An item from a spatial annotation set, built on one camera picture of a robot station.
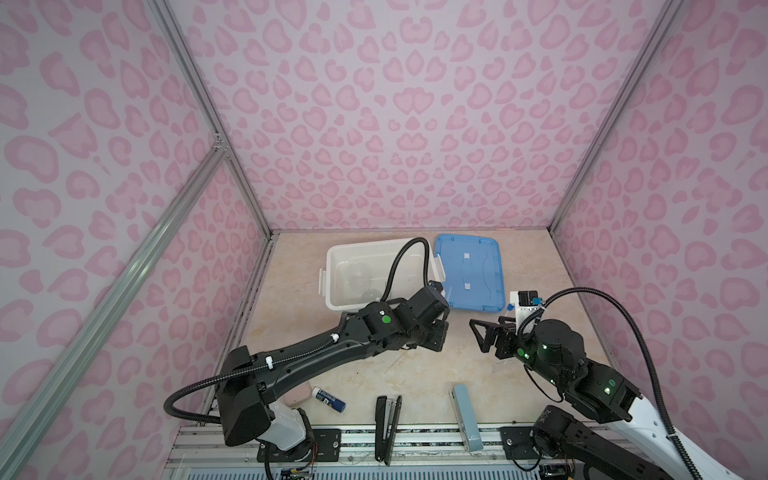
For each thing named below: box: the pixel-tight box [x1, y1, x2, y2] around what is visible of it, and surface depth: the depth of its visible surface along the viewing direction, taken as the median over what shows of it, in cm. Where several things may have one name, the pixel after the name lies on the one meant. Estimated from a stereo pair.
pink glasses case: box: [283, 381, 313, 407], surface depth 80 cm
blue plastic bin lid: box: [435, 234, 505, 312], surface depth 112 cm
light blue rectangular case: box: [449, 384, 483, 452], surface depth 75 cm
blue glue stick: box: [311, 387, 347, 413], surface depth 81 cm
